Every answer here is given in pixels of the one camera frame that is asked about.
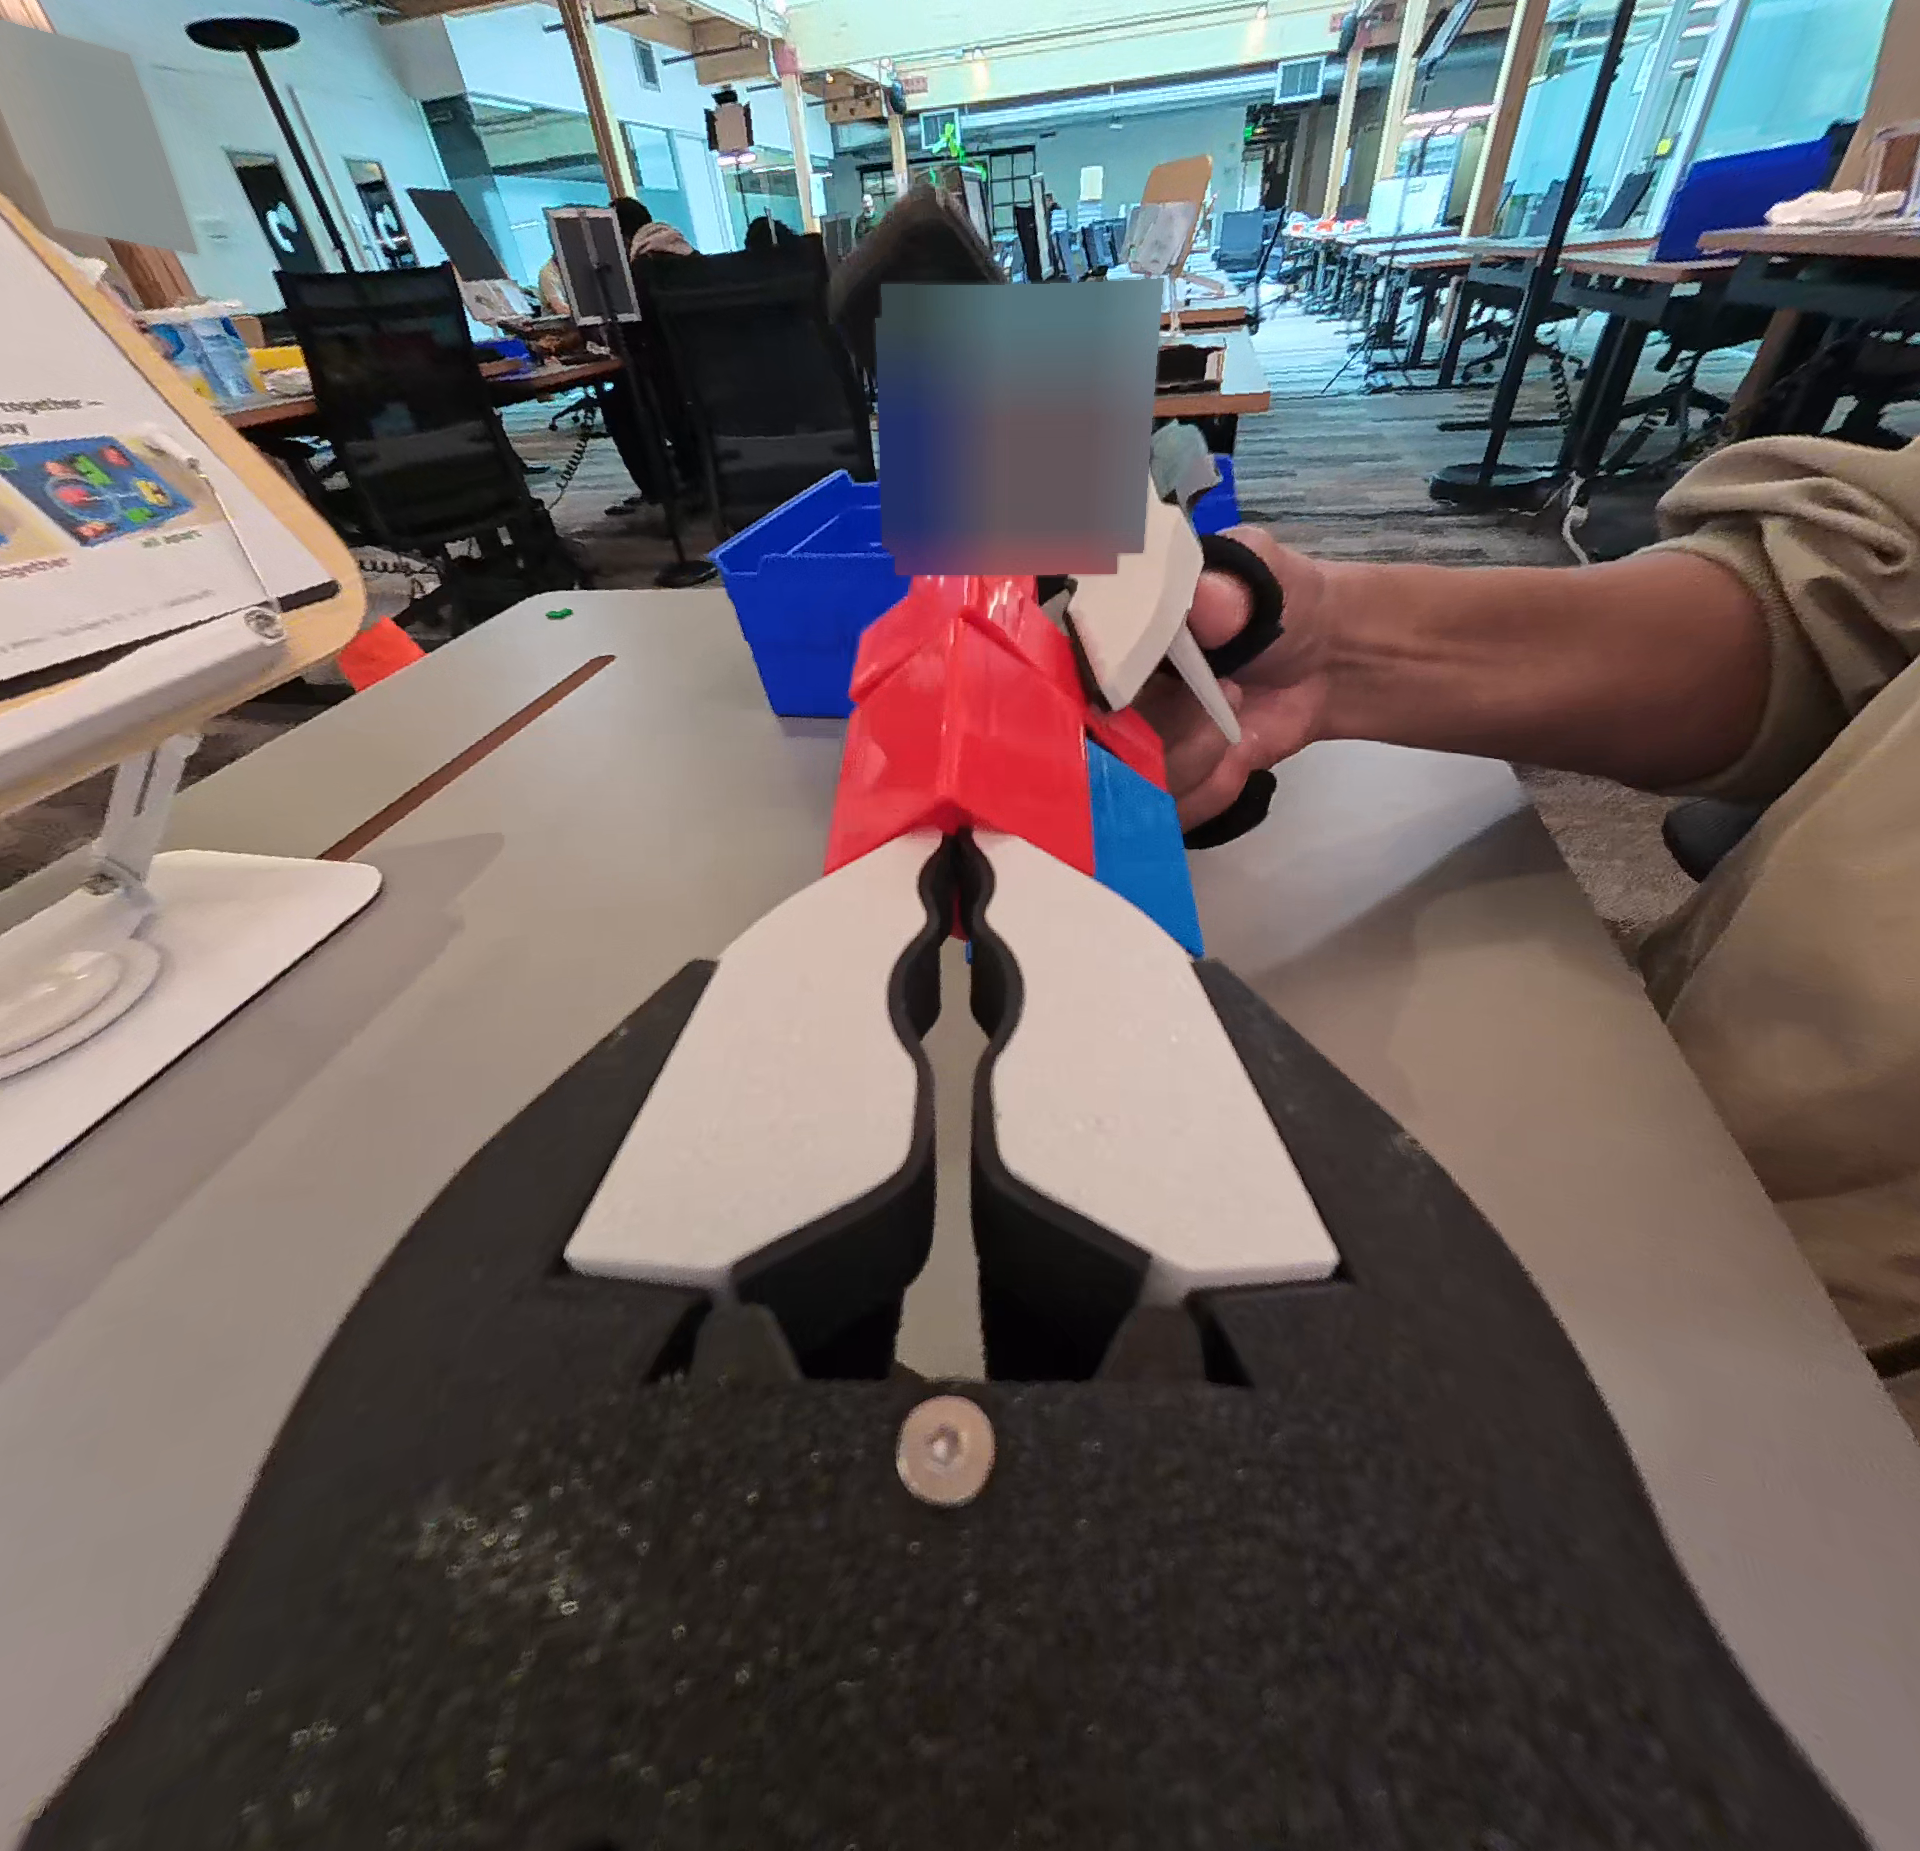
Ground red single-stud block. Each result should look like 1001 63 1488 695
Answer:
822 663 1097 881

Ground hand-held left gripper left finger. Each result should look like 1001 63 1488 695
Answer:
561 827 963 1379

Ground person's tan sleeve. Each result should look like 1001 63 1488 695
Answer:
1653 437 1920 805

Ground tablet on stand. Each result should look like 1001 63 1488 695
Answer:
540 205 642 329

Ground blue plastic bin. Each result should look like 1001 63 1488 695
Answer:
709 453 1242 721

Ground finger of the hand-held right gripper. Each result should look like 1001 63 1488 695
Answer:
1056 507 1206 715

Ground person's right hand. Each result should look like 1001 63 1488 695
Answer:
1162 549 1361 833

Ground black floor lamp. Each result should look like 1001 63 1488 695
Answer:
184 15 366 281

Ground white sheet holder ledge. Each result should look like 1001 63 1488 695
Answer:
0 605 290 799

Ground black pole stand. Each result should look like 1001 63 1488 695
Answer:
1428 0 1668 515

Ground person's right forearm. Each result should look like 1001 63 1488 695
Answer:
1344 545 1781 797

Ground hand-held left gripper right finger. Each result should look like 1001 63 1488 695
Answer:
960 827 1341 1379

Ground black office chair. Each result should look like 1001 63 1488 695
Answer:
642 237 879 539
274 263 584 595

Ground printed instruction sheet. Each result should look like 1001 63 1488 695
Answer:
0 213 341 683

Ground clear water bottles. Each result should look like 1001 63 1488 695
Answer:
138 309 269 409

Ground blue single-stud block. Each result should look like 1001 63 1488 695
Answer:
960 737 1207 971

